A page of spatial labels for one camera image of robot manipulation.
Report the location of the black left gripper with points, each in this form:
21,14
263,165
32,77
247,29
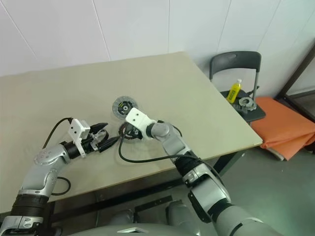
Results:
89,145

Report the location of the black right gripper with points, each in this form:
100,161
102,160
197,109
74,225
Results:
135,133

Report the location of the round dark motor housing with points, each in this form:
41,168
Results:
130,140

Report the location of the grey spoked rotor disc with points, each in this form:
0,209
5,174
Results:
119,105

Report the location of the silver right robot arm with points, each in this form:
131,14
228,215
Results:
172,145

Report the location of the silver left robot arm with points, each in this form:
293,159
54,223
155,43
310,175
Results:
44,177

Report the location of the black flat bar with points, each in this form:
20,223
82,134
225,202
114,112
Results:
152,202

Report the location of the grey rounded shape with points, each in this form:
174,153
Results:
179,211
121,216

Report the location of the yellow drink bottle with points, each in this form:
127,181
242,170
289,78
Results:
233,92

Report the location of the dark grey folding chair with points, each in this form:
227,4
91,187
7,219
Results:
233,57

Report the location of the white flat board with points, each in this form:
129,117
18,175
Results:
276,155

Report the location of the orange folded cloth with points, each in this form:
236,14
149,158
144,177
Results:
283,123

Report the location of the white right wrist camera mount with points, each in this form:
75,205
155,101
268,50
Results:
136,116

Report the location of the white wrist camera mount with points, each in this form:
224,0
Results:
136,116
76,130

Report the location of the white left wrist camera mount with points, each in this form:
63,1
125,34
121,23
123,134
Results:
76,130

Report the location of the black metal table frame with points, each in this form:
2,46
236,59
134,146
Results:
147,191

